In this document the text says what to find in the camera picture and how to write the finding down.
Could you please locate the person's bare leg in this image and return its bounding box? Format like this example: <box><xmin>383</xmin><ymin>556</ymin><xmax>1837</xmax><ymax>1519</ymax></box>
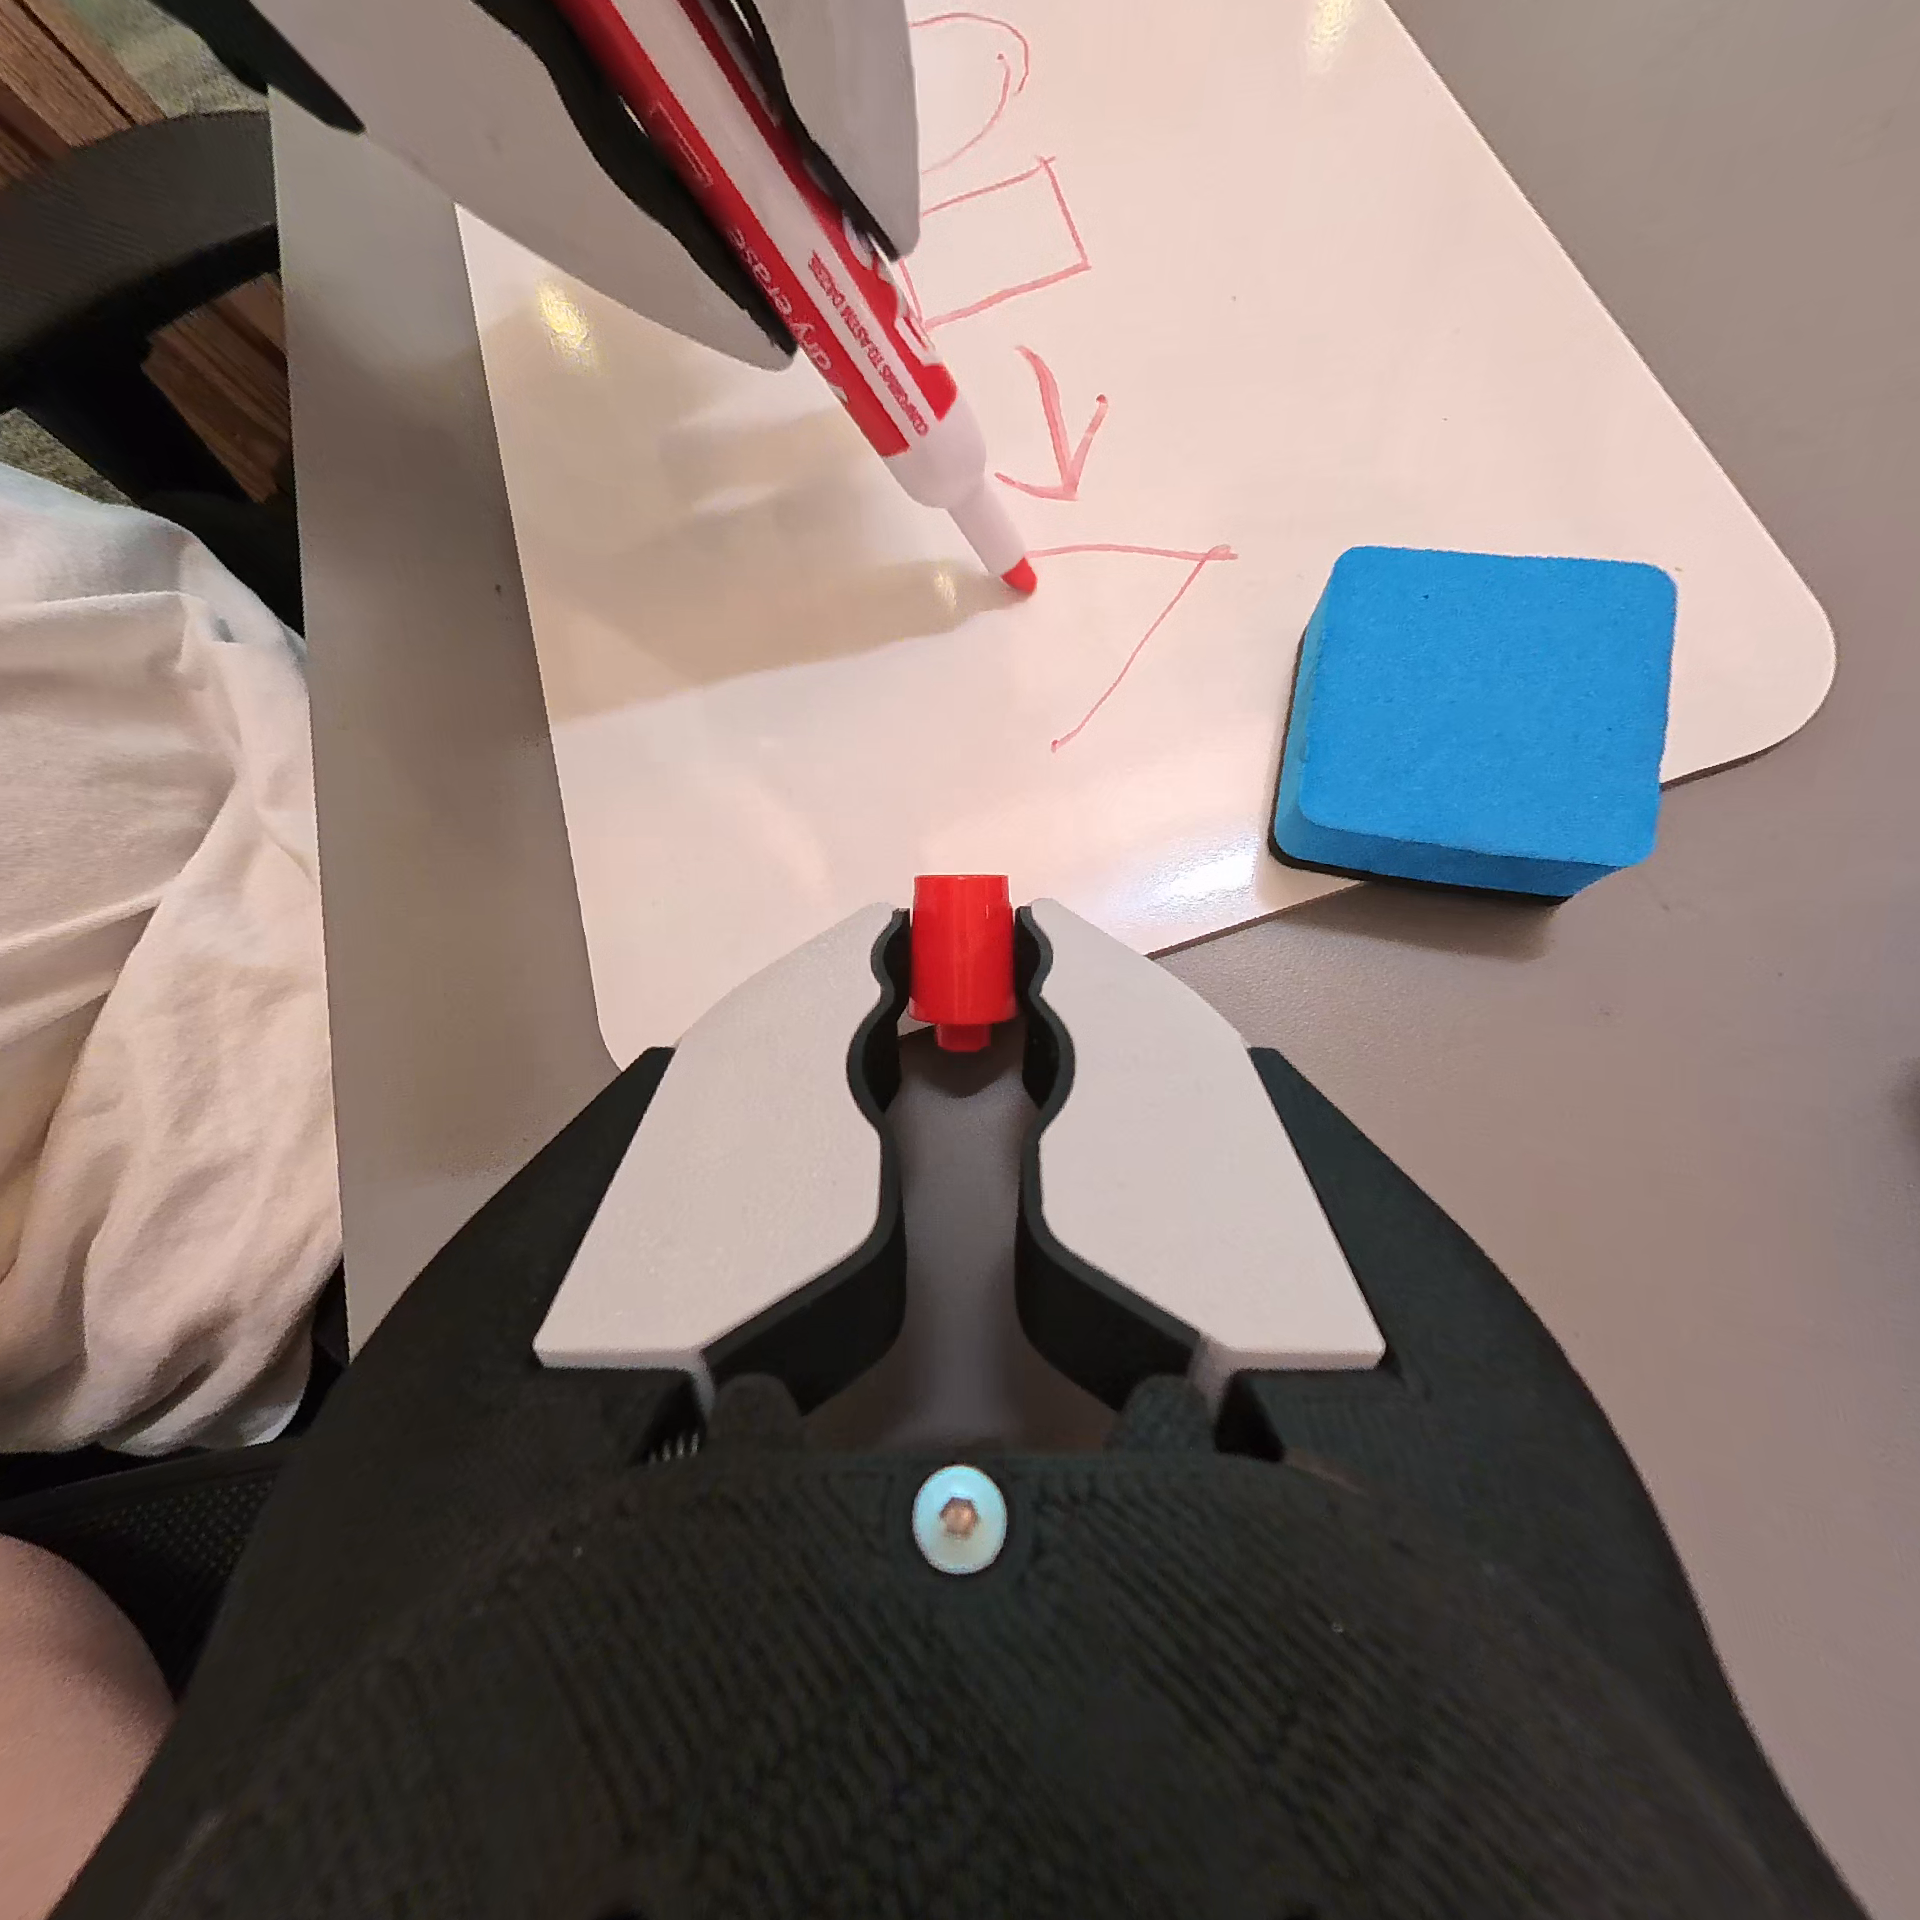
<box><xmin>0</xmin><ymin>1535</ymin><xmax>173</xmax><ymax>1920</ymax></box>

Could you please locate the red marker cap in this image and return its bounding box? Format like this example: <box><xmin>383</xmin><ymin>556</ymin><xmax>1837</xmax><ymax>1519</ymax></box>
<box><xmin>908</xmin><ymin>873</ymin><xmax>1021</xmax><ymax>1057</ymax></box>

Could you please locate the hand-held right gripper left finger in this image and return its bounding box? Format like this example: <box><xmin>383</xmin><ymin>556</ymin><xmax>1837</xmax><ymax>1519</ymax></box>
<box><xmin>532</xmin><ymin>900</ymin><xmax>911</xmax><ymax>1419</ymax></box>

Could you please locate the blue foam eraser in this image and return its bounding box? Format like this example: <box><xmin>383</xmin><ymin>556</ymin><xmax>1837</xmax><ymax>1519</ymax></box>
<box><xmin>1266</xmin><ymin>544</ymin><xmax>1681</xmax><ymax>903</ymax></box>

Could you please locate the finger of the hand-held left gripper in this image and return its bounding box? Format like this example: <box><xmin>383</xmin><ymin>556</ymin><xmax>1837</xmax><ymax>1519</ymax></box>
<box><xmin>736</xmin><ymin>0</ymin><xmax>921</xmax><ymax>264</ymax></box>
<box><xmin>247</xmin><ymin>0</ymin><xmax>800</xmax><ymax>372</ymax></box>

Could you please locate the red dry erase marker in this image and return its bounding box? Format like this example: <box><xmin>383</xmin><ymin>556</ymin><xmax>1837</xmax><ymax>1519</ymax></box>
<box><xmin>552</xmin><ymin>0</ymin><xmax>1041</xmax><ymax>598</ymax></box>

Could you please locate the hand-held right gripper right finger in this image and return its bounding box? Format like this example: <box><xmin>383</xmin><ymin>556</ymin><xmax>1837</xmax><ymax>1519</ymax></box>
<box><xmin>1018</xmin><ymin>896</ymin><xmax>1391</xmax><ymax>1419</ymax></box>

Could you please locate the person's white shirt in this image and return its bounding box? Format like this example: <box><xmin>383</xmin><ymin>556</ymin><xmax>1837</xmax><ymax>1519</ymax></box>
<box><xmin>0</xmin><ymin>457</ymin><xmax>354</xmax><ymax>1455</ymax></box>

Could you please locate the white whiteboard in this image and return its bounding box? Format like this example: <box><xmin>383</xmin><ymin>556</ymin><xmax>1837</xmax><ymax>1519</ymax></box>
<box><xmin>456</xmin><ymin>0</ymin><xmax>1840</xmax><ymax>1073</ymax></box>

